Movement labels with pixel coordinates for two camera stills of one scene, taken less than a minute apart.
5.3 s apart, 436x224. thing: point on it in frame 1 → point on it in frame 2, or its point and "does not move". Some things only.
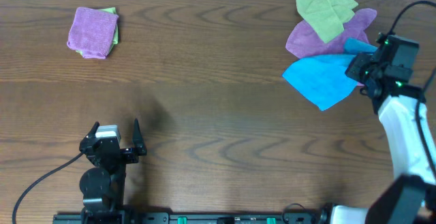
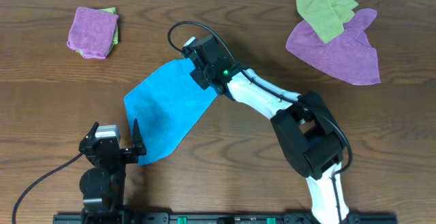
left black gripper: [131, 154] does not move
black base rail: [144, 217] does not move
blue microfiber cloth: [322, 79] → [167, 106]
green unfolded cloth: [326, 11] does not move
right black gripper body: [362, 71] → [201, 76]
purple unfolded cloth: [304, 41] does not move
